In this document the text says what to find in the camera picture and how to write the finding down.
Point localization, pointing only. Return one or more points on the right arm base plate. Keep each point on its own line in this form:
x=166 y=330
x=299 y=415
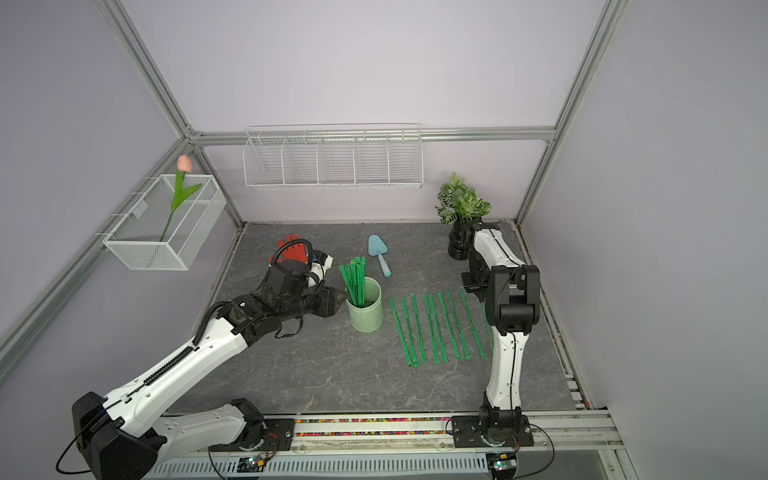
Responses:
x=467 y=432

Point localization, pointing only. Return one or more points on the white wire wall shelf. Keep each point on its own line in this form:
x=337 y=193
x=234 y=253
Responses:
x=334 y=156

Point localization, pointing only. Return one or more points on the green plant in black pot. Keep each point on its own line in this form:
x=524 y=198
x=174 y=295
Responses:
x=461 y=208

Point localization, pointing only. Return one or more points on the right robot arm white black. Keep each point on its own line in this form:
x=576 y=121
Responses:
x=510 y=291

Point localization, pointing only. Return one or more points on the bundle of green wrapped straws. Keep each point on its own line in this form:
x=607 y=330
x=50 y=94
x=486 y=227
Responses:
x=353 y=275

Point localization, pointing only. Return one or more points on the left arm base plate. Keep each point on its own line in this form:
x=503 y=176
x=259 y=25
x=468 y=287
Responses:
x=274 y=434

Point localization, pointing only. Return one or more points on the red work glove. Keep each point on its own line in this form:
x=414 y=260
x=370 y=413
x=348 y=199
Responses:
x=291 y=248

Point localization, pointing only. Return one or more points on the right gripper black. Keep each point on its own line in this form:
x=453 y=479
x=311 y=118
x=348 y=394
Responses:
x=472 y=288

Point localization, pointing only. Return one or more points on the white mesh side basket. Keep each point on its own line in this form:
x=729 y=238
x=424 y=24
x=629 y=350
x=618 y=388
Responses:
x=134 y=240

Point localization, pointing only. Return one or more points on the pink artificial tulip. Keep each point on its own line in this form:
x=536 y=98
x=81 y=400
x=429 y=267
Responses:
x=180 y=193

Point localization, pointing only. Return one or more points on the white vented cable duct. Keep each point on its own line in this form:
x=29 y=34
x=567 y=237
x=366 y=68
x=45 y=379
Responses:
x=321 y=466

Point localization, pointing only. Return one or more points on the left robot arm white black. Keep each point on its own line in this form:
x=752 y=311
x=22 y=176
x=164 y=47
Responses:
x=127 y=432

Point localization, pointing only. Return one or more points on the light green metal cup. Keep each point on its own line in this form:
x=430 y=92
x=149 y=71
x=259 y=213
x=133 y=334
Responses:
x=369 y=317

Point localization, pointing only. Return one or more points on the light blue garden trowel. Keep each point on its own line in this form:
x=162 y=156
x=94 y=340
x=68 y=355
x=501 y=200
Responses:
x=377 y=248

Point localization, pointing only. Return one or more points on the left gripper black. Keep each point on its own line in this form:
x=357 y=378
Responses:
x=329 y=304

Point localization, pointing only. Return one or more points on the aluminium front rail frame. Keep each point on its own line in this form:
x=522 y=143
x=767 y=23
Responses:
x=557 y=435

